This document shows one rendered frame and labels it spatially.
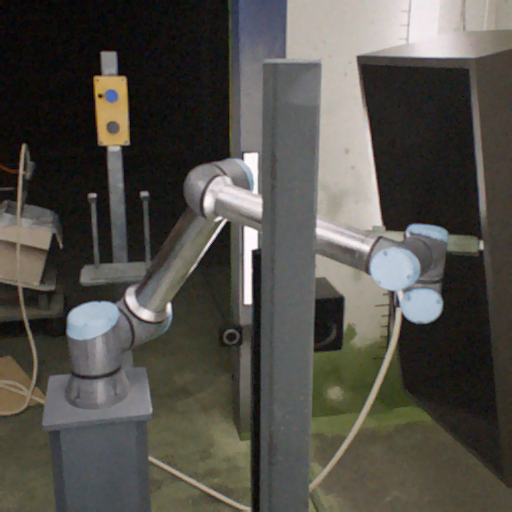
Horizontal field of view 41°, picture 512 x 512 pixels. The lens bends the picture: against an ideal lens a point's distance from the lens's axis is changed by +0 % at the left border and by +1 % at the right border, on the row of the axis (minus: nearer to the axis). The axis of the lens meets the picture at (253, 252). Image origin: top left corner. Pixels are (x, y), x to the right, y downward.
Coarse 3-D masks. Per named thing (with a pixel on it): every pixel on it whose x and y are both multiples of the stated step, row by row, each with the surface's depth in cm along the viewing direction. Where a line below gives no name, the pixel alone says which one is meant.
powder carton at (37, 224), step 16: (0, 208) 398; (16, 208) 419; (32, 208) 421; (0, 224) 379; (16, 224) 382; (32, 224) 386; (48, 224) 390; (0, 240) 385; (16, 240) 381; (32, 240) 384; (48, 240) 387; (0, 256) 388; (16, 256) 390; (32, 256) 392; (0, 272) 390; (16, 272) 392; (32, 272) 394
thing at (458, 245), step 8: (376, 232) 185; (384, 232) 186; (392, 232) 186; (400, 232) 186; (400, 240) 184; (448, 240) 182; (456, 240) 182; (464, 240) 182; (472, 240) 182; (480, 240) 184; (448, 248) 183; (456, 248) 183; (464, 248) 182; (472, 248) 182; (480, 248) 183
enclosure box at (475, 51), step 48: (432, 48) 185; (480, 48) 165; (384, 96) 214; (432, 96) 219; (480, 96) 156; (384, 144) 219; (432, 144) 224; (480, 144) 160; (384, 192) 224; (432, 192) 229; (480, 192) 165; (480, 288) 244; (432, 336) 246; (480, 336) 253; (432, 384) 248; (480, 384) 243; (480, 432) 219
